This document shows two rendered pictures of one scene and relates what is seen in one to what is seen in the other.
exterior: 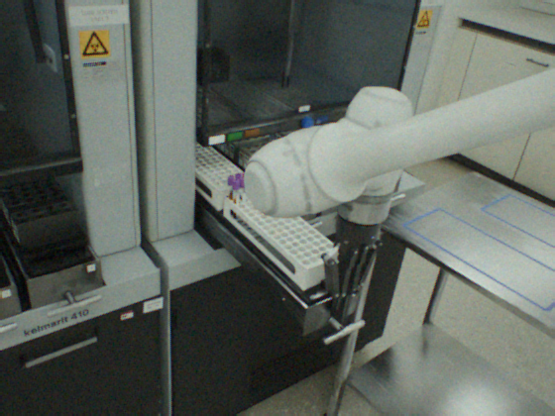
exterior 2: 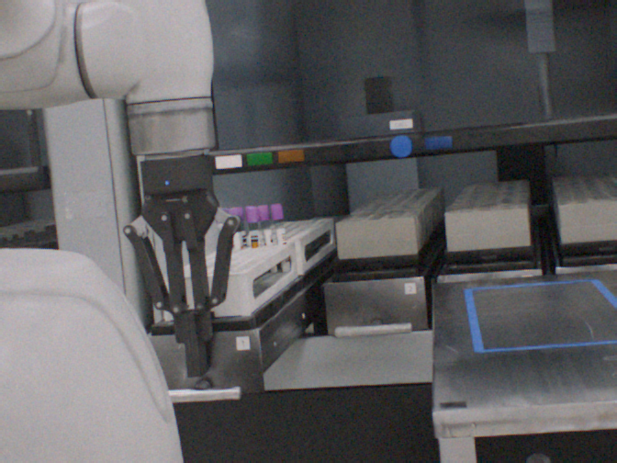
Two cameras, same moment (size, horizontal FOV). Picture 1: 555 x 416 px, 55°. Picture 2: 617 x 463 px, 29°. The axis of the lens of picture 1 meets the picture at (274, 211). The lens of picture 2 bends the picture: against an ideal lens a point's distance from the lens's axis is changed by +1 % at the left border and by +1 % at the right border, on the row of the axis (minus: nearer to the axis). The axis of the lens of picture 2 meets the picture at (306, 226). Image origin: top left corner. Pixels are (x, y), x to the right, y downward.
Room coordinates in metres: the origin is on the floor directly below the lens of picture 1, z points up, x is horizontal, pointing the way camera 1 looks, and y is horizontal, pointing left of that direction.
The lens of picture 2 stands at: (0.05, -1.20, 1.03)
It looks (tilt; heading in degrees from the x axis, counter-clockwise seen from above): 5 degrees down; 50
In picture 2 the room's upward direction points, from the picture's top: 6 degrees counter-clockwise
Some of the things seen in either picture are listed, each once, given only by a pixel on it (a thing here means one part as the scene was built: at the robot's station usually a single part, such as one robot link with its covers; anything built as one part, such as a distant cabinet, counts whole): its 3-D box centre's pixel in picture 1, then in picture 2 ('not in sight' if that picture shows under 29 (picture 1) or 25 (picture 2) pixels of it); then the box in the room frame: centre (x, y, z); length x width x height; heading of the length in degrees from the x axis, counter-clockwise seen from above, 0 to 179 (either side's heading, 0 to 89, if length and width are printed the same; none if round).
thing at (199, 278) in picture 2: (354, 264); (197, 260); (0.77, -0.15, 0.89); 0.04 x 0.01 x 0.11; 39
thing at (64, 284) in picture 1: (22, 202); not in sight; (1.02, 0.58, 0.78); 0.73 x 0.14 x 0.09; 39
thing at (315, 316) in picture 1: (243, 225); (264, 306); (1.03, 0.07, 0.78); 0.73 x 0.14 x 0.09; 39
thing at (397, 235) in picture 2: not in sight; (377, 240); (1.18, 0.00, 0.85); 0.12 x 0.02 x 0.06; 129
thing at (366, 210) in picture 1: (363, 199); (172, 129); (0.76, -0.14, 1.03); 0.09 x 0.09 x 0.06
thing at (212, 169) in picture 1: (205, 171); (286, 251); (1.17, 0.18, 0.83); 0.30 x 0.10 x 0.06; 39
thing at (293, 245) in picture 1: (279, 235); (236, 283); (0.92, -0.02, 0.83); 0.30 x 0.10 x 0.06; 39
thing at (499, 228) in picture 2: not in sight; (487, 231); (1.28, -0.12, 0.85); 0.12 x 0.02 x 0.06; 128
